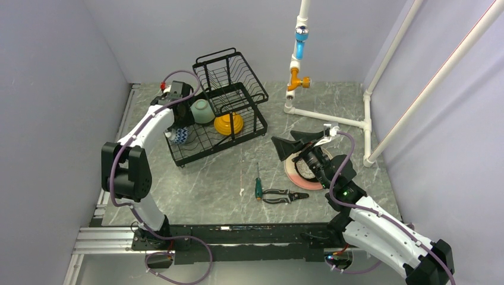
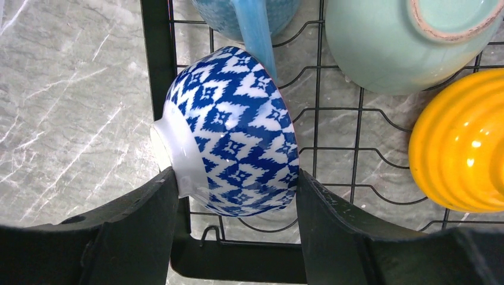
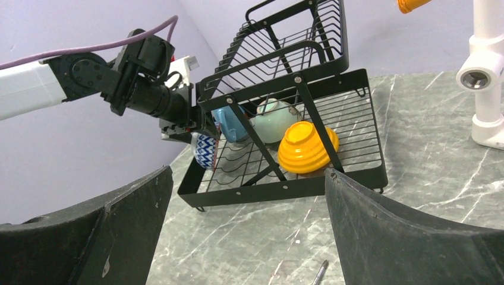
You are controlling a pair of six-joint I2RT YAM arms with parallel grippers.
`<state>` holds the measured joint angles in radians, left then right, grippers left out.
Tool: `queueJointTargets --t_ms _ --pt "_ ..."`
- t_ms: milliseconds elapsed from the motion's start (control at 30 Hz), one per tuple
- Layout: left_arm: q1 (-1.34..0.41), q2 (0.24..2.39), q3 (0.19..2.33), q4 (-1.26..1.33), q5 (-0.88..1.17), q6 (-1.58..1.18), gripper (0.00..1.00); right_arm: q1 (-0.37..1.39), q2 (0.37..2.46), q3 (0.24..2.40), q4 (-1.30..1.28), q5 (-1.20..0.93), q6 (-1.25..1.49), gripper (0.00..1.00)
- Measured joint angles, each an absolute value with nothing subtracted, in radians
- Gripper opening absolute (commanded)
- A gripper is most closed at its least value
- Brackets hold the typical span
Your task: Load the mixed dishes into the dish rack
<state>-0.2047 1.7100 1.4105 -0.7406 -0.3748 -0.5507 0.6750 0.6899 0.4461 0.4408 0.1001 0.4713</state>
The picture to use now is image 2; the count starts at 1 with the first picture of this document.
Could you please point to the mint green ceramic bowl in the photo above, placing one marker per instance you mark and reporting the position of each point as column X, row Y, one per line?
column 403, row 47

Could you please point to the yellow ribbed ceramic bowl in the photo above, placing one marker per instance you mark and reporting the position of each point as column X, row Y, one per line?
column 455, row 151

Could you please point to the blue floral ceramic mug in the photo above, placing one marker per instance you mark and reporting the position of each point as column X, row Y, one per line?
column 251, row 22

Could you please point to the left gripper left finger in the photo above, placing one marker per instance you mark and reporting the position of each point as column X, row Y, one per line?
column 125, row 241

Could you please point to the red patterned ceramic bowl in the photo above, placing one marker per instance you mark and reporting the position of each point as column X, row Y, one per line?
column 227, row 134

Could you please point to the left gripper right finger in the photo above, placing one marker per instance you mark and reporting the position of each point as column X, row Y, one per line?
column 343, row 244

